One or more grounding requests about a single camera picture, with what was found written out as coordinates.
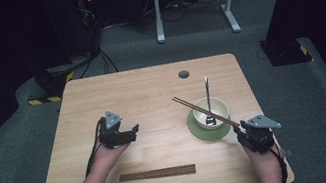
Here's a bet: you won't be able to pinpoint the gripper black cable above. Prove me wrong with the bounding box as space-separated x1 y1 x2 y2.
266 143 291 183
76 116 114 178

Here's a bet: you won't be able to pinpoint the cream ceramic bowl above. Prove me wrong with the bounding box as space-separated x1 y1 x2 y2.
190 92 233 133

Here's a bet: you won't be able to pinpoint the person's right hand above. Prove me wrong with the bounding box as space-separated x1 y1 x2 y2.
242 138 285 180

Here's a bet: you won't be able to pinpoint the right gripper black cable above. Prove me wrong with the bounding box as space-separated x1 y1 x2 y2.
266 143 291 183

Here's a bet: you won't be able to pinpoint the tangled cables under white stand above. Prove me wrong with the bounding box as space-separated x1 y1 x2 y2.
140 0 226 28

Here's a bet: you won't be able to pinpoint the black stand with striped base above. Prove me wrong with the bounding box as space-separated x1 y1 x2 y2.
10 0 113 108
251 0 314 71

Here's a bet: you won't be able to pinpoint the green round plate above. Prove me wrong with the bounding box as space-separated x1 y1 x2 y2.
184 101 236 146

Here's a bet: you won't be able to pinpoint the black floor cables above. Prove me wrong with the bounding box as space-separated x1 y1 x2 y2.
75 43 120 80

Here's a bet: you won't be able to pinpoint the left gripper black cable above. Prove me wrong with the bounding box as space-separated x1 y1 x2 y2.
76 116 114 178

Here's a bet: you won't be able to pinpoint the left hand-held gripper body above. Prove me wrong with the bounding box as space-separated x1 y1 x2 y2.
94 105 138 152

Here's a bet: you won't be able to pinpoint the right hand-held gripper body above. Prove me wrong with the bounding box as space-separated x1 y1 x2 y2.
233 111 287 158

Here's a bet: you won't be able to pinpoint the dark round table grommet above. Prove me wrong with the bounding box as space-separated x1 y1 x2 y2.
177 69 191 80

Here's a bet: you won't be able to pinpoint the grey tape strip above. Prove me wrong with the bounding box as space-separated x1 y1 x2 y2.
281 147 295 158

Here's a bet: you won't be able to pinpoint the person's left hand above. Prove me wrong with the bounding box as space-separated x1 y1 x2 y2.
86 137 137 180

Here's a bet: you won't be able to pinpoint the metal spoon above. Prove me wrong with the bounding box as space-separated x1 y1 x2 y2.
197 75 219 128

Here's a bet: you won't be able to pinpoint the row of brown wooden chopsticks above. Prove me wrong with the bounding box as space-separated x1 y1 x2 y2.
118 161 198 183

